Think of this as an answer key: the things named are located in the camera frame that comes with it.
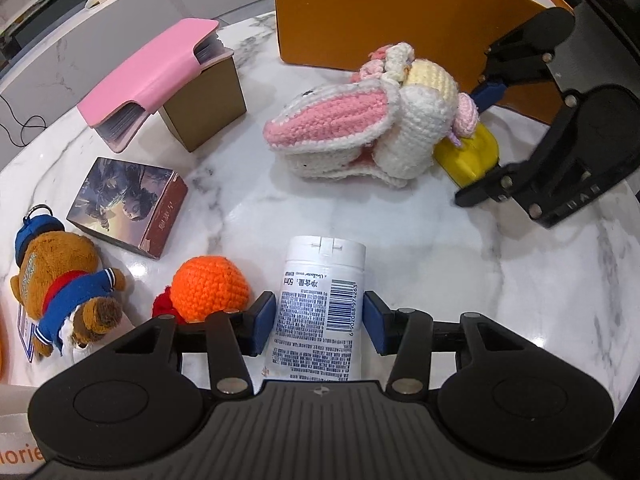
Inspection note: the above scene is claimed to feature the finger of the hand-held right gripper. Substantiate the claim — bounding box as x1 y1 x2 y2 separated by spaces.
454 159 548 208
470 6 577 115

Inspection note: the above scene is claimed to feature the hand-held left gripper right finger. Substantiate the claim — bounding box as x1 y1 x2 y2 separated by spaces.
362 290 538 397

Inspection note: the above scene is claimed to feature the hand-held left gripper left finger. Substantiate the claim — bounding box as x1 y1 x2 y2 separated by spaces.
107 291 277 397

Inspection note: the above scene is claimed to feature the yellow plastic toy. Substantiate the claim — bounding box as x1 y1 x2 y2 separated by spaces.
432 122 502 187

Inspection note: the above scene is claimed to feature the white plastic bottle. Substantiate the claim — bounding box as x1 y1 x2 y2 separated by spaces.
270 235 367 384

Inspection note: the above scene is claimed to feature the orange storage box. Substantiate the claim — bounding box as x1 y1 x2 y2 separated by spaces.
271 0 577 124

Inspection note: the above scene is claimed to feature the crochet bunny-eared doll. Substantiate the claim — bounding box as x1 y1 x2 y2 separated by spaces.
264 44 482 190

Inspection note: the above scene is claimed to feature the brown teddy bear blue outfit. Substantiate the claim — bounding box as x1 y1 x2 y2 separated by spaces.
10 204 129 362

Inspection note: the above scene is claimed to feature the pink card binder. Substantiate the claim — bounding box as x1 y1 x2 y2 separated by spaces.
76 18 235 155

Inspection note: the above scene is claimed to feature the orange crochet ball toy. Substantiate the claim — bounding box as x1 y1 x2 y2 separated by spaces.
152 256 251 322

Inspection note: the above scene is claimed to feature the illustrated card box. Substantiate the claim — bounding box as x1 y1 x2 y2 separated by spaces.
66 157 189 260

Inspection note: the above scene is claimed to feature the brown cardboard box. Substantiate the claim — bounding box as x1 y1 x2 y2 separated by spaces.
159 52 247 153

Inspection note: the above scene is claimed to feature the white paper bag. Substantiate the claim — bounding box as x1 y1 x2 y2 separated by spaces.
0 384 47 480

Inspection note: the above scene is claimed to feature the white marble TV cabinet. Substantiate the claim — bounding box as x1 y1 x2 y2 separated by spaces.
0 0 276 97

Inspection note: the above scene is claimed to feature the black floor cable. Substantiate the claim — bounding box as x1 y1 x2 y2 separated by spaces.
0 94 47 149

